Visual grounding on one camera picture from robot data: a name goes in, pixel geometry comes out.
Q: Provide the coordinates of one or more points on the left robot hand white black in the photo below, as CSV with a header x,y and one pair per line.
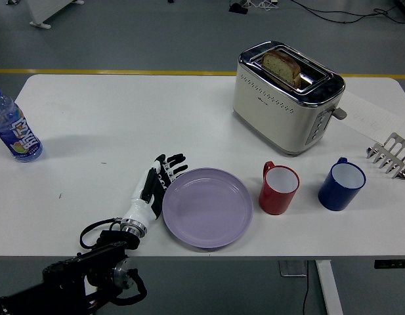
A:
x,y
140,208

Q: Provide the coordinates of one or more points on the purple round plate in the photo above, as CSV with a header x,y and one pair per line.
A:
x,y
207,208

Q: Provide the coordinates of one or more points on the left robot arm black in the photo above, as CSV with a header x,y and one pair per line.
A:
x,y
90,265

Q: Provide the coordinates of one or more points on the red mug white inside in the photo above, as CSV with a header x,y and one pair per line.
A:
x,y
274,201

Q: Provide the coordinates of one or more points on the blue drink bottle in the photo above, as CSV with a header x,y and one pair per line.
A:
x,y
16,131

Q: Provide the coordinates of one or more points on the cream and chrome toaster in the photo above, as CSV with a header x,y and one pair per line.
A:
x,y
271,115

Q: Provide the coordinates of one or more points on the blue mug white inside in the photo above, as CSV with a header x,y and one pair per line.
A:
x,y
335,198

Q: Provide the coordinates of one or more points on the brown bread slice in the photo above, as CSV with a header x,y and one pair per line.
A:
x,y
281,67

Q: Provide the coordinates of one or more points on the white table leg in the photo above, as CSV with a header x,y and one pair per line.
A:
x,y
330,288

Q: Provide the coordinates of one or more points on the white furniture base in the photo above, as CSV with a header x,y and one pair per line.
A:
x,y
41,11

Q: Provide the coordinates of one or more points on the black power adapter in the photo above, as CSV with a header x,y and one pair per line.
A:
x,y
238,8

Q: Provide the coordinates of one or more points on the white paper sheet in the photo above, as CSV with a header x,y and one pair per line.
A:
x,y
369,115

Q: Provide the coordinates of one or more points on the black table control panel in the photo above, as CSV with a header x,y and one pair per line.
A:
x,y
392,264

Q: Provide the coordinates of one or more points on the metal toast rack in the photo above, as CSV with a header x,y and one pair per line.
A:
x,y
394,152

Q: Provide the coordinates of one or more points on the grey bracket under table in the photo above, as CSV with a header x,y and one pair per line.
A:
x,y
292,269

